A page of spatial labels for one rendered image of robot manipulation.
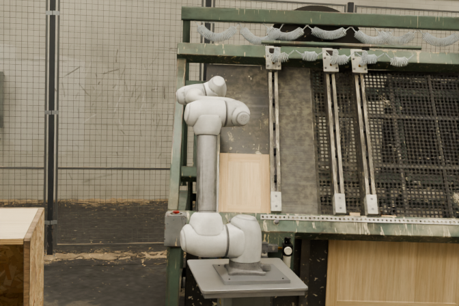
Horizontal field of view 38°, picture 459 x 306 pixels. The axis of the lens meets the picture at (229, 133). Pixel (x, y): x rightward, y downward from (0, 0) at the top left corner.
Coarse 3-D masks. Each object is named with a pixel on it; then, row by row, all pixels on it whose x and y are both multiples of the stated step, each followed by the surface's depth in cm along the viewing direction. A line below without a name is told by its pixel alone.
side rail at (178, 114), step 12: (180, 60) 445; (180, 72) 440; (180, 84) 435; (180, 108) 426; (180, 120) 422; (180, 132) 417; (180, 144) 413; (180, 156) 409; (180, 168) 414; (168, 204) 393
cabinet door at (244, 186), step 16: (224, 160) 412; (240, 160) 413; (256, 160) 414; (224, 176) 407; (240, 176) 408; (256, 176) 408; (224, 192) 402; (240, 192) 402; (256, 192) 403; (224, 208) 396; (240, 208) 397; (256, 208) 397
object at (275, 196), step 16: (272, 64) 439; (272, 80) 439; (272, 96) 431; (272, 112) 425; (272, 128) 419; (272, 144) 414; (272, 160) 408; (272, 176) 402; (272, 192) 397; (272, 208) 392
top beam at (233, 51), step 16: (192, 48) 444; (208, 48) 444; (224, 48) 445; (240, 48) 446; (256, 48) 446; (288, 48) 448; (304, 48) 448; (320, 48) 449; (240, 64) 451; (256, 64) 451; (288, 64) 450; (304, 64) 450; (320, 64) 450; (368, 64) 449; (384, 64) 449; (416, 64) 448; (432, 64) 448; (448, 64) 448
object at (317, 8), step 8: (304, 8) 490; (312, 8) 490; (320, 8) 491; (328, 8) 491; (280, 24) 491; (304, 32) 492; (352, 32) 493; (280, 40) 492; (288, 40) 492; (296, 40) 492; (304, 40) 492; (312, 40) 491; (320, 40) 492; (328, 40) 493; (336, 40) 493; (344, 40) 493; (352, 40) 493; (360, 40) 494; (352, 48) 494; (360, 48) 494; (320, 72) 494
